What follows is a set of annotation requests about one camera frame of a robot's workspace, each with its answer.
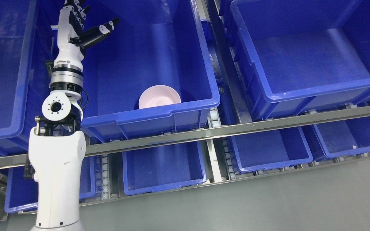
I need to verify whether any pink bowl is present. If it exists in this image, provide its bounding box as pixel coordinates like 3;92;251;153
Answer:
138;85;182;109

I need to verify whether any blue bin lower left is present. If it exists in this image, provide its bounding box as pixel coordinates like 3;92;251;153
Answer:
4;156;101;213

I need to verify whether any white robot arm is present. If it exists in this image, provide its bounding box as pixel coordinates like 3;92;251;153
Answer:
28;60;86;231

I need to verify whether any metal shelf rack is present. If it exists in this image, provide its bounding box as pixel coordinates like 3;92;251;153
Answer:
0;0;370;225

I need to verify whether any blue bin right top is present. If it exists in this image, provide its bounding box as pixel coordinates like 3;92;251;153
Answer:
220;0;370;120

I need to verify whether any blue bin lower far right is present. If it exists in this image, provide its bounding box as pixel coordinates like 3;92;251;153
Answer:
302;116;370;161

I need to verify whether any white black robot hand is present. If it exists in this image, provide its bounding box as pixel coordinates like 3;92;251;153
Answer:
53;0;119;71

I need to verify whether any blue bin middle top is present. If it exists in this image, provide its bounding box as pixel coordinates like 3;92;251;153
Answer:
24;0;221;143

